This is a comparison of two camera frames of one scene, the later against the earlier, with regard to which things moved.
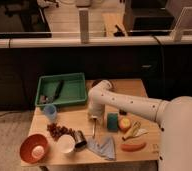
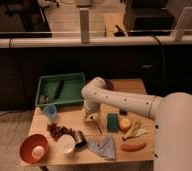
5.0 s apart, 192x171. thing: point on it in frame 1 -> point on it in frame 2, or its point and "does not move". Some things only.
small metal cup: [80, 140] does not move
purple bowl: [110, 83] does not move
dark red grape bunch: [57, 131] does not move
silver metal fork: [94, 127] -> [97, 127]
